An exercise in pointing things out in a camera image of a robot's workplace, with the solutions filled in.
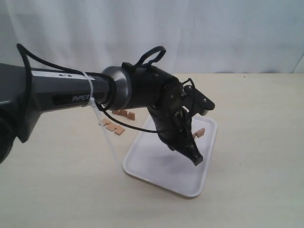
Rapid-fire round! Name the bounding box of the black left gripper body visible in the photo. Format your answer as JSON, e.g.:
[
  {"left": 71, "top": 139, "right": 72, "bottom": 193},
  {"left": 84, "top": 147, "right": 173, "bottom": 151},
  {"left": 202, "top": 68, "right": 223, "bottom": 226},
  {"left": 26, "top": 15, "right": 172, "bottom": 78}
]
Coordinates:
[{"left": 148, "top": 105, "right": 190, "bottom": 150}]

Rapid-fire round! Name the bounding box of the wooden notched plank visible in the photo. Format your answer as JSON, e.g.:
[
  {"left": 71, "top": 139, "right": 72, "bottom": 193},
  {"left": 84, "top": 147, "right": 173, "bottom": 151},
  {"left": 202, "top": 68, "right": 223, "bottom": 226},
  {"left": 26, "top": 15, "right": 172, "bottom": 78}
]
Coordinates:
[
  {"left": 192, "top": 128, "right": 205, "bottom": 139},
  {"left": 112, "top": 110, "right": 135, "bottom": 121},
  {"left": 99, "top": 118, "right": 125, "bottom": 135}
]

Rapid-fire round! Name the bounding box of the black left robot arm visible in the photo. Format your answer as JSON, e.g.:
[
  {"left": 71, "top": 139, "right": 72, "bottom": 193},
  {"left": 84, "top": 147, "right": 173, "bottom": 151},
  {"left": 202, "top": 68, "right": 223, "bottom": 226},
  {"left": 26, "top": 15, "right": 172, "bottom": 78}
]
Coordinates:
[{"left": 0, "top": 64, "right": 203, "bottom": 165}]

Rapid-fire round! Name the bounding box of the white plastic tray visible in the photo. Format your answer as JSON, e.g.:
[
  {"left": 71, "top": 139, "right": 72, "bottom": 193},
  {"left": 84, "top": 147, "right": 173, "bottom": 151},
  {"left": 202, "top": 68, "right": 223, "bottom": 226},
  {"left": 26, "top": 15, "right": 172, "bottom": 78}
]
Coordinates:
[{"left": 122, "top": 115, "right": 218, "bottom": 198}]

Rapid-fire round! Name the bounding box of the white zip tie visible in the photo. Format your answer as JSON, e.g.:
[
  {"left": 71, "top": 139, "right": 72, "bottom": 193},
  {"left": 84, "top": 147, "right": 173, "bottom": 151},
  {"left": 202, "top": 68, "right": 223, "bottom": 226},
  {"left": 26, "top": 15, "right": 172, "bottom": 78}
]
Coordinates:
[{"left": 82, "top": 71, "right": 125, "bottom": 171}]

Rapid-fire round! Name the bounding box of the white backdrop curtain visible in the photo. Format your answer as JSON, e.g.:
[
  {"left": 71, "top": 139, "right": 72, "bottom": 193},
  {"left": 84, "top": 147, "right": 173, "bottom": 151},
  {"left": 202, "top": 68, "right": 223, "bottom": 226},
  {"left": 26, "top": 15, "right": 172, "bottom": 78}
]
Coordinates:
[{"left": 0, "top": 0, "right": 304, "bottom": 73}]

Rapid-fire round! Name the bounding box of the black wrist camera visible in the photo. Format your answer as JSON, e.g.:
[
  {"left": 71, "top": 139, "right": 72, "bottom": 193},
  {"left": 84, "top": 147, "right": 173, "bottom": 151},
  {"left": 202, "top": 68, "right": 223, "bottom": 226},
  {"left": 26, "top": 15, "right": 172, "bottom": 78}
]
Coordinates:
[{"left": 181, "top": 85, "right": 215, "bottom": 117}]

